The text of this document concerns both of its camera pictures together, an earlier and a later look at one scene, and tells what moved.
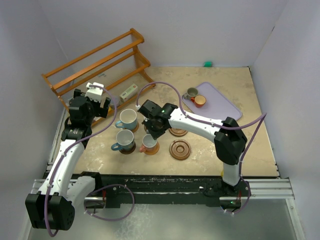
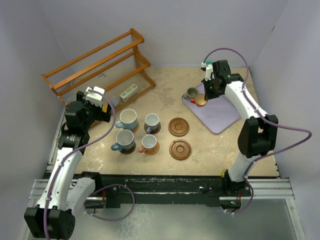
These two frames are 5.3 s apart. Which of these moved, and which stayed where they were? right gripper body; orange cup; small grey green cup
Moved: right gripper body
Stayed: orange cup; small grey green cup
